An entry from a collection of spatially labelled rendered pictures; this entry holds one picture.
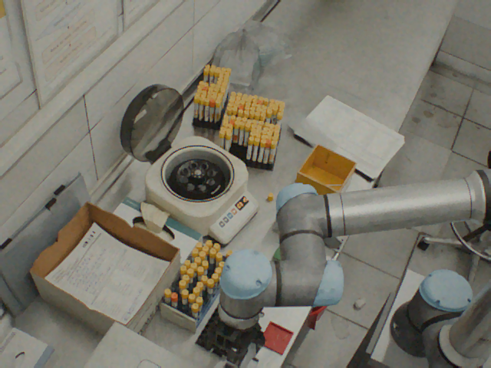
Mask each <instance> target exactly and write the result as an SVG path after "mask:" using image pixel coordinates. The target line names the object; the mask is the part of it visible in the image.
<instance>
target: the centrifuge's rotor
mask: <svg viewBox="0 0 491 368"><path fill-rule="evenodd" d="M190 164H192V165H193V168H190ZM225 184H226V179H225V176H224V173H223V171H222V170H221V169H220V168H219V166H217V165H216V164H215V163H212V162H210V161H208V160H205V159H189V160H187V161H184V162H182V163H180V164H179V165H178V166H176V167H175V168H174V169H173V171H172V172H171V174H170V189H171V191H172V192H174V193H175V194H176V195H178V196H181V197H183V198H185V199H192V200H206V199H211V198H214V197H217V196H218V195H220V194H221V193H223V192H224V191H225Z"/></svg>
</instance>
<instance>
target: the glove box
mask: <svg viewBox="0 0 491 368"><path fill-rule="evenodd" d="M113 214H115V215H117V216H120V217H121V218H123V219H125V221H127V222H128V223H129V225H130V226H131V227H133V225H136V226H138V227H141V228H145V229H147V230H149V231H150V232H152V233H154V234H155V235H157V236H160V237H161V238H162V239H164V240H166V241H168V242H169V243H170V244H171V245H174V246H176V247H178V248H180V264H181V266H183V264H184V261H186V260H189V261H191V259H192V258H193V257H192V250H193V249H194V248H195V247H196V243H197V242H199V243H203V234H200V233H198V232H197V231H195V230H193V229H191V228H188V226H186V225H184V224H182V223H180V222H178V221H174V220H172V219H171V218H170V213H168V212H163V211H160V210H159V209H157V208H156V207H155V205H148V204H147V203H145V202H143V201H142V202H141V203H139V202H137V201H135V200H133V199H131V198H129V197H126V198H125V200H123V201H122V202H121V204H119V206H118V207H117V208H116V210H115V211H114V212H113Z"/></svg>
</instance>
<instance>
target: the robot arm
mask: <svg viewBox="0 0 491 368"><path fill-rule="evenodd" d="M276 220H277V221H278V236H279V245H280V246H279V247H280V257H281V261H269V260H268V259H267V257H266V256H264V254H262V253H259V252H257V251H255V249H251V248H244V249H239V250H237V251H236V252H234V253H232V254H231V255H230V256H229V257H228V258H227V259H226V261H225V262H224V265H223V268H222V273H221V275H220V292H219V303H218V313H219V316H218V317H217V318H216V320H215V322H216V325H215V327H214V328H213V330H212V332H211V333H210V335H209V336H208V337H207V339H206V350H208V349H209V347H210V346H211V344H212V343H213V345H212V349H211V350H210V353H211V352H212V351H213V349H215V350H218V351H219V350H220V349H221V350H220V353H222V354H223V355H224V356H226V360H227V361H229V362H230V363H234V364H236V361H237V359H239V363H238V368H239V367H240V365H241V368H245V367H246V365H247V363H248V362H249V361H250V360H253V359H254V358H255V357H256V355H257V354H258V353H259V351H260V350H261V348H262V347H263V345H264V343H265V336H264V332H263V331H261V329H262V327H261V326H260V324H259V318H260V317H263V316H264V313H263V312H262V310H263V308H267V307H319V306H334V305H336V304H338V303H339V301H340V299H341V297H342V296H343V293H344V274H343V269H342V267H341V264H340V263H339V262H338V261H332V260H331V259H328V260H327V261H326V255H325V245H324V238H331V237H339V236H347V235H361V234H364V233H368V232H381V231H389V230H396V229H403V228H412V227H417V226H424V225H437V224H444V223H451V222H462V221H464V220H473V221H474V222H475V223H476V224H478V225H481V224H491V169H483V170H476V171H471V172H470V173H469V174H468V175H467V176H466V177H465V178H459V179H447V180H440V181H433V182H420V183H414V184H406V185H400V186H388V187H380V188H373V189H360V191H353V192H340V193H332V194H327V195H318V194H317V192H316V191H315V188H314V187H313V186H311V185H308V184H306V185H303V184H302V183H294V184H291V185H288V186H286V187H283V188H282V190H281V191H280V192H279V193H278V195H277V198H276ZM472 299H473V292H472V289H471V287H470V285H469V283H468V281H467V280H466V279H465V278H464V277H463V276H460V275H458V274H457V273H456V272H454V271H451V270H447V269H445V270H438V271H433V272H431V273H429V274H428V275H427V276H426V277H425V278H424V279H423V281H422V282H421V283H420V287H419V288H418V289H417V290H416V292H415V294H414V295H413V297H412V298H411V299H410V300H408V301H407V302H405V303H403V304H402V305H400V306H399V308H398V309H396V311H395V312H394V315H392V317H391V319H390V331H391V334H392V337H393V338H394V340H395V343H396V345H398V346H399V348H401V349H402V350H403V351H404V352H405V353H408V354H410V355H413V356H416V357H426V359H427V364H428V367H429V368H484V366H483V365H484V364H485V363H486V361H487V360H488V359H489V356H490V354H491V278H490V279H489V281H488V282H487V283H486V284H485V286H484V287H483V289H482V290H481V292H479V294H478V295H477V297H476V298H475V299H474V301H473V302H472ZM214 335H216V336H215V337H214ZM213 337H214V338H213Z"/></svg>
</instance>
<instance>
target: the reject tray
mask: <svg viewBox="0 0 491 368"><path fill-rule="evenodd" d="M293 335H294V332H293V331H291V330H289V329H287V328H285V327H283V326H280V325H278V324H276V323H274V322H272V321H270V322H269V325H268V326H267V328H266V329H265V330H264V336H265V343H264V345H263V346H265V347H268V348H269V349H271V350H274V351H275V352H277V353H280V354H281V355H283V353H284V352H285V351H286V349H287V347H288V345H289V343H290V341H291V339H292V337H293Z"/></svg>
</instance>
